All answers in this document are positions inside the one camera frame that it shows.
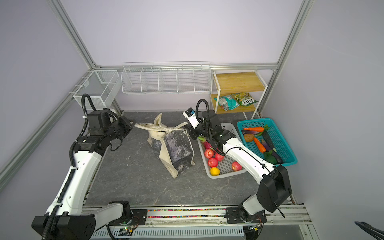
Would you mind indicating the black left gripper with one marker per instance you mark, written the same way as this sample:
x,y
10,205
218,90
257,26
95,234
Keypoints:
x,y
126,123

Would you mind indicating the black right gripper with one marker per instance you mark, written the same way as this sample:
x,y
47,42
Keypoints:
x,y
193,131

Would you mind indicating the cream canvas grocery bag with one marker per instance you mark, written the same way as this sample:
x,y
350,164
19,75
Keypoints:
x,y
171,145

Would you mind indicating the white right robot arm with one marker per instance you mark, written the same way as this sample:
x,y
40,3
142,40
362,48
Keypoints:
x,y
274,182

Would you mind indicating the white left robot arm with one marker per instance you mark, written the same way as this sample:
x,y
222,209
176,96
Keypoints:
x,y
65,218

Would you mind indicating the teal snack bag lower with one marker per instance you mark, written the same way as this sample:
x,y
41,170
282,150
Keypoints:
x,y
227,103

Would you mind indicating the green snack bag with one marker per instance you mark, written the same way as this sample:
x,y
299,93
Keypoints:
x,y
244,99

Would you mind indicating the red apple in basket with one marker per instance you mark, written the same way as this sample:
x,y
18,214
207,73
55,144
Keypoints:
x,y
209,153

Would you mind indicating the white plastic fruit basket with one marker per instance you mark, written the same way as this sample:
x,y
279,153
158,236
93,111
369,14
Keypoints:
x,y
225,166

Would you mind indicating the yellow lemon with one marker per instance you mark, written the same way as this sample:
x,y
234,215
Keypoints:
x,y
214,171

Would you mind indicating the white mesh box basket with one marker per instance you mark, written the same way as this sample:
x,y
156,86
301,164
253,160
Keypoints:
x,y
102,86

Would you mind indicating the two-tier wooden shelf rack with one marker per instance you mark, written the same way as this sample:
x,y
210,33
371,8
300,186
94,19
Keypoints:
x,y
239,92

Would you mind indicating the dark purple eggplant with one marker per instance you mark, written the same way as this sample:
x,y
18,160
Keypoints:
x,y
270,147

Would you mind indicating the green avocado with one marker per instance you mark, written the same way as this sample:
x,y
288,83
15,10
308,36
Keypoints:
x,y
270,159

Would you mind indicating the teal plastic vegetable basket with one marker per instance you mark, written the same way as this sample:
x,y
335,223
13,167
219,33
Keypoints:
x,y
281,145

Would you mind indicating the black tripod leg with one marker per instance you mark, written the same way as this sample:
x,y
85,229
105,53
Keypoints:
x,y
374,232

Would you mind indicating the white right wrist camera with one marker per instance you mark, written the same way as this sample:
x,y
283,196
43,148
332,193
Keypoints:
x,y
191,116

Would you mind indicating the white wire wall basket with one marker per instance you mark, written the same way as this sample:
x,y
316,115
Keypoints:
x,y
166,77

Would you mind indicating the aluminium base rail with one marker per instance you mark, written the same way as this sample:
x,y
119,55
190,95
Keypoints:
x,y
200,222

